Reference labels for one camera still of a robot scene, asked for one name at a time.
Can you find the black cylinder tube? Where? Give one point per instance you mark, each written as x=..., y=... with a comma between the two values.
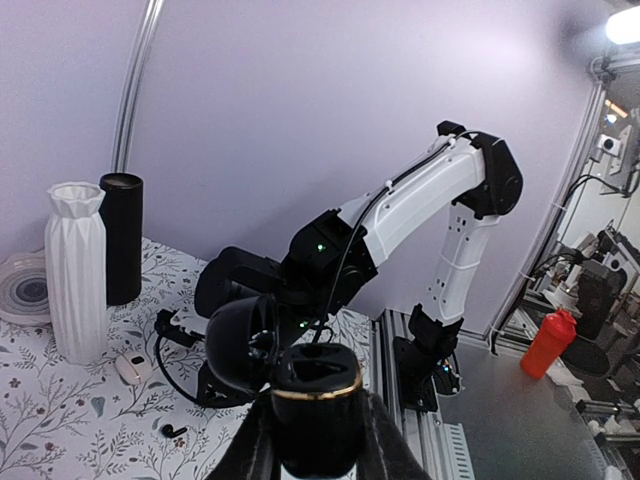
x=122, y=214

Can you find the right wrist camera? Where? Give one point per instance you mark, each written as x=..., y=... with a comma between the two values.
x=182, y=331

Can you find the black earbud right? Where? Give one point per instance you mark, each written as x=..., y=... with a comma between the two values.
x=170, y=432

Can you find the white ribbed vase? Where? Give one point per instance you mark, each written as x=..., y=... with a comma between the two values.
x=75, y=256

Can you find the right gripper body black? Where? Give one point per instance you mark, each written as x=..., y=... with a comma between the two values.
x=213, y=393

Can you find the black round earbud case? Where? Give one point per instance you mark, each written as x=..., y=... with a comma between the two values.
x=315, y=389

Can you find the floral table mat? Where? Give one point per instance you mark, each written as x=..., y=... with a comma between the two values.
x=62, y=421

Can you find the grey patterned plate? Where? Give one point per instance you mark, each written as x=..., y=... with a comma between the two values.
x=24, y=295

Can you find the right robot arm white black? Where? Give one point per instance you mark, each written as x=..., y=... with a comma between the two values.
x=472, y=174

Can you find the red shaker bottle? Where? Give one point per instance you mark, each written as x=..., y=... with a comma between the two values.
x=556, y=334

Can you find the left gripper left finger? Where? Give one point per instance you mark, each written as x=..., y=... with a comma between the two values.
x=251, y=453

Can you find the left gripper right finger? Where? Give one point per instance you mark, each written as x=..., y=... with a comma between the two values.
x=385, y=454

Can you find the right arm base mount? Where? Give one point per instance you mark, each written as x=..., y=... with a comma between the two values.
x=417, y=360

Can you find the right metal corner post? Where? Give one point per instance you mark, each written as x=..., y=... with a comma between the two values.
x=132, y=85

